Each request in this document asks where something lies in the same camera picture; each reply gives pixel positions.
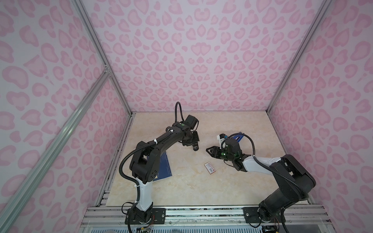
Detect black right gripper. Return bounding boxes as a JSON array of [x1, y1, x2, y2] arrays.
[[205, 146, 235, 162]]

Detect red white staple box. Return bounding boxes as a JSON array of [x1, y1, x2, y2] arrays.
[[204, 162, 216, 174]]

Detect blue stapler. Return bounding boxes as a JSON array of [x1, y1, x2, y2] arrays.
[[232, 132, 244, 142]]

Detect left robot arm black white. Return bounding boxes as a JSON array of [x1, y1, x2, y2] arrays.
[[123, 118, 199, 212]]

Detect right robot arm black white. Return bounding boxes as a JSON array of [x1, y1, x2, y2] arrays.
[[206, 135, 316, 222]]

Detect blue notebook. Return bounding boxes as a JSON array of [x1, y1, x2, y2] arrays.
[[147, 152, 172, 182]]

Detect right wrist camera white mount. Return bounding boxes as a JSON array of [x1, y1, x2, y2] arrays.
[[217, 134, 228, 143]]

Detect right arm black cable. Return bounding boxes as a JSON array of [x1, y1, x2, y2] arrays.
[[220, 132, 309, 202]]

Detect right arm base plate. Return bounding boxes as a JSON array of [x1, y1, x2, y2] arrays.
[[242, 207, 286, 225]]

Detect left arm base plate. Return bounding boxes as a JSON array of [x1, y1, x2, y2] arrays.
[[125, 207, 166, 225]]

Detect aluminium diagonal frame bar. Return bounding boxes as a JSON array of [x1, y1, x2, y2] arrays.
[[1, 71, 110, 233]]

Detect aluminium front rail frame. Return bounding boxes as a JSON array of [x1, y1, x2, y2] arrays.
[[79, 204, 336, 233]]

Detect aluminium corner frame post left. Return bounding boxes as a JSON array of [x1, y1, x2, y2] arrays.
[[71, 0, 133, 116]]

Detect aluminium corner frame post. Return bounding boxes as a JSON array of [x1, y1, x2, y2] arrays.
[[71, 0, 133, 116], [266, 0, 334, 115]]

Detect aluminium corner frame post right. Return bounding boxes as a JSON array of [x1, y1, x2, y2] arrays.
[[266, 0, 334, 115]]

